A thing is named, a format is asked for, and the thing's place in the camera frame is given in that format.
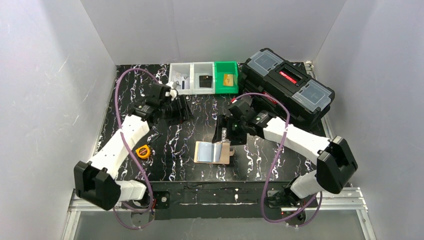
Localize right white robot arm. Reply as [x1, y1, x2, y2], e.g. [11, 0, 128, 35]
[211, 98, 358, 201]

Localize silver cards in bin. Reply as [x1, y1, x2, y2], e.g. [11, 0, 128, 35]
[174, 72, 190, 90]

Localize left white storage bin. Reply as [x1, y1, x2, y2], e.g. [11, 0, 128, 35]
[168, 62, 193, 95]

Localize aluminium frame rail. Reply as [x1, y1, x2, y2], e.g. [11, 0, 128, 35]
[62, 181, 376, 240]

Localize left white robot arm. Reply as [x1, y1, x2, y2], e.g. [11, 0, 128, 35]
[73, 83, 192, 211]

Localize white storage bin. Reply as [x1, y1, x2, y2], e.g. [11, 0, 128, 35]
[190, 62, 215, 95]
[168, 62, 193, 95]

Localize black plastic toolbox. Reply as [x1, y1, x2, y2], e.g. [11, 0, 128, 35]
[237, 48, 335, 131]

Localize green storage bin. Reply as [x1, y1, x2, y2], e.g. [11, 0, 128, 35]
[214, 61, 239, 94]

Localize middle white storage bin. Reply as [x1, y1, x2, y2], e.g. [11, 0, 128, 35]
[190, 62, 215, 95]

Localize gold card in bin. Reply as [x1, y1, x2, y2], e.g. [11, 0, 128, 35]
[222, 73, 234, 87]

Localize black card in bin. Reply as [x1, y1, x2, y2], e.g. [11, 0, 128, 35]
[199, 75, 213, 88]

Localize beige leather card holder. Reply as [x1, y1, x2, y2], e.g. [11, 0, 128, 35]
[194, 141, 235, 165]

